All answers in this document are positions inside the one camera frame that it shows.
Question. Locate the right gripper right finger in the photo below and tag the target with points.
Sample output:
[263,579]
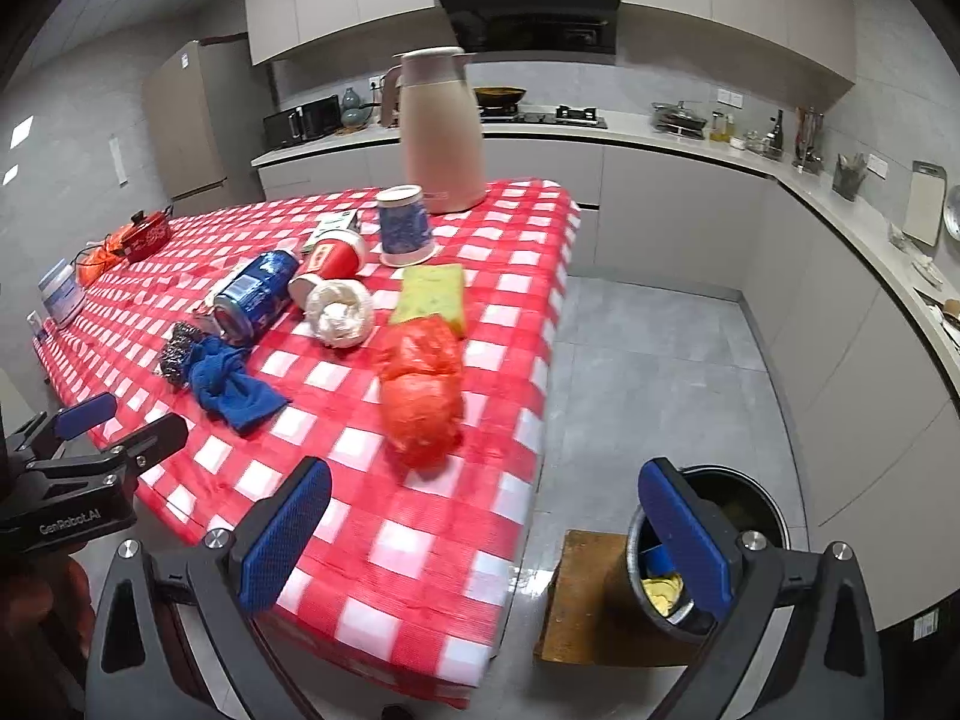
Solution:
[829,663]

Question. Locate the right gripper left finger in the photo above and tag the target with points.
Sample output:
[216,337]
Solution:
[141,664]

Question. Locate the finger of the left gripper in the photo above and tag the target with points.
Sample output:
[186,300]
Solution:
[41,479]
[84,415]

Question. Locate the blue cloth rag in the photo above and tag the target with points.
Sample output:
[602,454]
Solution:
[218,378]

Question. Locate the orange plastic bag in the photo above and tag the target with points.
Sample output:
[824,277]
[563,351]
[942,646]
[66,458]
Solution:
[419,368]

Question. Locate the white green milk carton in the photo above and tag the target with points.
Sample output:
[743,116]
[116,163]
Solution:
[338,220]

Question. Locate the blue patterned paper cup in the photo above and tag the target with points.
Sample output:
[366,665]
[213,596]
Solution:
[404,226]

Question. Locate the black round trash bin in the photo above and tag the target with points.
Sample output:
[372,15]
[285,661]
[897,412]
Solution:
[682,554]

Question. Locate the left human hand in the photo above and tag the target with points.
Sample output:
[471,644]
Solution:
[32,677]

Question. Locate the steel wool scrubber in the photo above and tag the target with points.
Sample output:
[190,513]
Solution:
[176,352]

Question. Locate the small clear container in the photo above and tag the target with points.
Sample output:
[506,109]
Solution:
[61,292]

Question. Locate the orange bag on table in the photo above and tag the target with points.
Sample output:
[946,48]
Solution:
[97,258]

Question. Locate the red small pot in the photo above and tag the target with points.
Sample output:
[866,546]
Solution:
[147,234]

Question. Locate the wooden board on floor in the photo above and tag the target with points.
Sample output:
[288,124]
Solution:
[587,626]

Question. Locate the blue soda can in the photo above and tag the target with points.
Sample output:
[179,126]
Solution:
[250,303]

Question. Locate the crumpled white tissue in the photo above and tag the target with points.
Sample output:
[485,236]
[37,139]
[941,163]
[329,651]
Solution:
[340,313]

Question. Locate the red paper cup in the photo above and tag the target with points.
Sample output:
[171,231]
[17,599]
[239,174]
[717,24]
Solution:
[338,255]

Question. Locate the red white checkered tablecloth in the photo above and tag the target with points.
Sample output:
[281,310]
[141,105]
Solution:
[406,578]

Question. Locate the lower counter cabinets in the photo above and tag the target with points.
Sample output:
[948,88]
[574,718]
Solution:
[866,378]

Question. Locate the beige refrigerator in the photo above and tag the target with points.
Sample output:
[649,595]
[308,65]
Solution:
[205,109]

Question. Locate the yellow green sponge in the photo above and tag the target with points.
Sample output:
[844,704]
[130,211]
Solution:
[433,290]

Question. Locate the black microwave oven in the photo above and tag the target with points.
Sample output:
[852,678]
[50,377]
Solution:
[302,124]

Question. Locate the teal ceramic vase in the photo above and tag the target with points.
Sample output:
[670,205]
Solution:
[355,112]

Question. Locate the pink thermos jug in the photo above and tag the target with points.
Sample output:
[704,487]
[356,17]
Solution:
[439,127]

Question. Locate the round metal plate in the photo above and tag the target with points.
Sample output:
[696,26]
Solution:
[951,213]

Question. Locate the white cutting board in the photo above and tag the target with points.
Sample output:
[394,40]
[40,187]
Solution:
[925,204]

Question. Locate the black utensil holder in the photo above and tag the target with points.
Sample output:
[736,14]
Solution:
[850,172]

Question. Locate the dark glass bottle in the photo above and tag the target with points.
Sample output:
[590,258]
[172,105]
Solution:
[774,145]

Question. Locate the frying pan on stove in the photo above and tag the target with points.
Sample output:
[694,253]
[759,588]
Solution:
[499,97]

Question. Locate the gas stove top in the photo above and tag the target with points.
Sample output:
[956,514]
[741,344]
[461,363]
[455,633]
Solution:
[588,117]

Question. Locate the knife and utensil rack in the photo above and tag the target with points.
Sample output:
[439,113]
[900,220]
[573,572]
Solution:
[808,141]

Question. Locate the cooking oil bottle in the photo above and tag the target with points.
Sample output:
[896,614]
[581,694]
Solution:
[722,127]

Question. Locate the lidded pot on counter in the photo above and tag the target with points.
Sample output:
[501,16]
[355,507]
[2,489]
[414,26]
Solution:
[677,118]

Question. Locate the black range hood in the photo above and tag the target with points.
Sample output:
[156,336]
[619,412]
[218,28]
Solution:
[526,26]

